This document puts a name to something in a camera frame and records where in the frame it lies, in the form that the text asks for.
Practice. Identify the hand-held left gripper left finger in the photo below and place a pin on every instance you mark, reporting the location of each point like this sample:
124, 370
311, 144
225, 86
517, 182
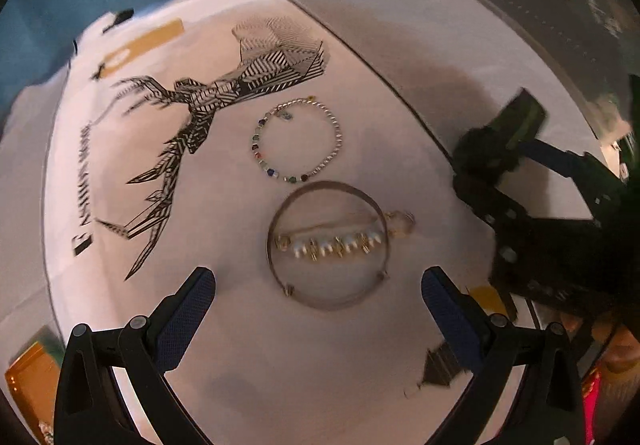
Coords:
182, 320

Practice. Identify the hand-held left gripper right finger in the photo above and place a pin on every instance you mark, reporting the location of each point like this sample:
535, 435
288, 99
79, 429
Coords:
450, 320

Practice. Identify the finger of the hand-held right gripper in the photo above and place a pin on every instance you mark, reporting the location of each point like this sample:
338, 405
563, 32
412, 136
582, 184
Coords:
487, 197
555, 157

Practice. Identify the dark green black clip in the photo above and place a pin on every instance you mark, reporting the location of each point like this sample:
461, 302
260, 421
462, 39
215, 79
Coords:
520, 120

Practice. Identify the grey metal bangle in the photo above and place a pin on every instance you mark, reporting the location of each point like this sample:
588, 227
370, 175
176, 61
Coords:
330, 303

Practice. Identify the orange rectangular tray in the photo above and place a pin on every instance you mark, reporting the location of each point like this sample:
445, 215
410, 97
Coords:
30, 375

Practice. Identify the person's right hand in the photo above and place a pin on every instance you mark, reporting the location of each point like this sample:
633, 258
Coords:
620, 347

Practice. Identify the white printed deer table runner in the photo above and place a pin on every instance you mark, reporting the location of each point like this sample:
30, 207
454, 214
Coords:
225, 350

